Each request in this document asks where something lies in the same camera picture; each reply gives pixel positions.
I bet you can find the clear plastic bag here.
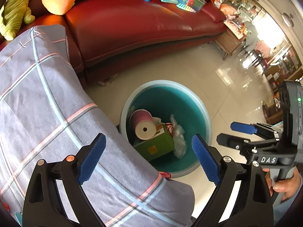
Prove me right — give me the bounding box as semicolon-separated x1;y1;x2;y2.
170;114;187;159

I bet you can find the green cardboard box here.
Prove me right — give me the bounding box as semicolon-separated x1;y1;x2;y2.
133;129;174;161

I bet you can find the pink paper cup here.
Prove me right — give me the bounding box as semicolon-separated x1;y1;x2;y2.
130;109;157;140

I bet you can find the red cola can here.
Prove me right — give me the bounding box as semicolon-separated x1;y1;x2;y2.
164;122;174;137

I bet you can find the green white carton box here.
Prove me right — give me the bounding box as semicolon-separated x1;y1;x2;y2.
152;117;163;131

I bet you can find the person's right hand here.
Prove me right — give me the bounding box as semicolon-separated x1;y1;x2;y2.
263;167;301;201

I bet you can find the purple plaid tablecloth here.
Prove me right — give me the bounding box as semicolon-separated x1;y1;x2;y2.
1;25;195;226

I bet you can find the wooden side table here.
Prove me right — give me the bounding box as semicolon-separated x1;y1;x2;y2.
215;22;246;61

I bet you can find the dark red leather sofa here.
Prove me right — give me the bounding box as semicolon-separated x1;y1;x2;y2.
29;0;226;85

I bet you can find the green dinosaur plush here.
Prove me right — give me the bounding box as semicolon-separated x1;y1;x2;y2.
1;0;35;41

